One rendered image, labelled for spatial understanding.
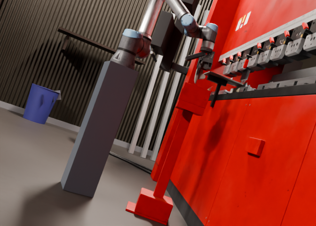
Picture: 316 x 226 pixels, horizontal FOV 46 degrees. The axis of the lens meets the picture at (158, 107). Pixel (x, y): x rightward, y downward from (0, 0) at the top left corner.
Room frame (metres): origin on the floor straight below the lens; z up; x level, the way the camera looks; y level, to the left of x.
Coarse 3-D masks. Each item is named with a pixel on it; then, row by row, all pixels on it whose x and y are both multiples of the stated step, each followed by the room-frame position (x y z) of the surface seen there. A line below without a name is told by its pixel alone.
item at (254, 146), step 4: (248, 140) 1.76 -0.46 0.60; (252, 140) 1.72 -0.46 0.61; (256, 140) 1.67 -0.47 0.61; (260, 140) 1.63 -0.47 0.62; (248, 144) 1.75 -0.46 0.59; (252, 144) 1.70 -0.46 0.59; (256, 144) 1.65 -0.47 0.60; (260, 144) 1.62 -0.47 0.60; (248, 148) 1.73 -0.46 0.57; (252, 148) 1.69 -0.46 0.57; (256, 148) 1.64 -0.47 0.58; (260, 148) 1.62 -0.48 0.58; (248, 152) 1.74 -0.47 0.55; (252, 152) 1.67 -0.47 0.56; (256, 152) 1.63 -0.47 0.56; (260, 152) 1.62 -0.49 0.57
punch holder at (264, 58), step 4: (268, 40) 2.37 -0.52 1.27; (264, 44) 2.42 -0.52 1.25; (268, 44) 2.35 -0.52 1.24; (264, 48) 2.39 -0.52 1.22; (268, 48) 2.32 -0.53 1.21; (272, 48) 2.28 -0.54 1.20; (264, 52) 2.35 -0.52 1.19; (268, 52) 2.29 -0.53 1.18; (260, 56) 2.41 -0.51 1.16; (264, 56) 2.33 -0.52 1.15; (268, 56) 2.28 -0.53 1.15; (260, 60) 2.38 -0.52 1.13; (264, 60) 2.30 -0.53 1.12; (268, 60) 2.29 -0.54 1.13; (260, 64) 2.40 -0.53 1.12; (264, 64) 2.36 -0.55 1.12; (268, 64) 2.33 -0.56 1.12; (272, 64) 2.29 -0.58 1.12; (276, 64) 2.29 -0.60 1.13
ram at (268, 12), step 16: (240, 0) 3.55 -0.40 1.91; (256, 0) 2.99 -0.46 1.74; (272, 0) 2.58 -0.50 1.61; (288, 0) 2.27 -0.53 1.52; (304, 0) 2.02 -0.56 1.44; (240, 16) 3.33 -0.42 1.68; (256, 16) 2.83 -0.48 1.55; (272, 16) 2.46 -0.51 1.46; (288, 16) 2.18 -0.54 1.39; (240, 32) 3.13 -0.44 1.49; (256, 32) 2.69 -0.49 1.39; (224, 48) 3.50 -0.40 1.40
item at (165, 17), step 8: (160, 16) 3.68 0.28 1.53; (168, 16) 3.67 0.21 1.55; (160, 24) 3.67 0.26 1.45; (168, 24) 3.67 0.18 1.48; (160, 32) 3.67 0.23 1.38; (168, 32) 3.81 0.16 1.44; (152, 40) 3.68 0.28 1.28; (160, 40) 3.67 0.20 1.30; (168, 40) 4.01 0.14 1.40; (160, 48) 3.74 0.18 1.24
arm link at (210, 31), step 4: (208, 24) 2.17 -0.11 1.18; (212, 24) 2.16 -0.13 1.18; (204, 28) 2.18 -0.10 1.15; (208, 28) 2.17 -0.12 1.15; (212, 28) 2.16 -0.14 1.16; (216, 28) 2.17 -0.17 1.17; (204, 32) 2.17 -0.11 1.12; (208, 32) 2.16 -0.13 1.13; (212, 32) 2.16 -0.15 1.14; (216, 32) 2.17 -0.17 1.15; (204, 36) 2.18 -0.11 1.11; (208, 36) 2.16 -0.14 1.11; (212, 36) 2.16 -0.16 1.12; (208, 40) 2.16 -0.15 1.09; (212, 40) 2.16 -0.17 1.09
